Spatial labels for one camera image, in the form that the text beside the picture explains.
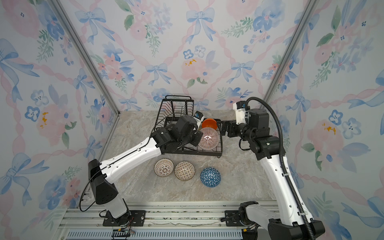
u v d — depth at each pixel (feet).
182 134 1.78
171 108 3.31
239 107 1.87
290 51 2.75
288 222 1.21
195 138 2.13
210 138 2.49
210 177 2.86
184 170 2.90
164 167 2.96
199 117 2.06
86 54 2.82
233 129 1.94
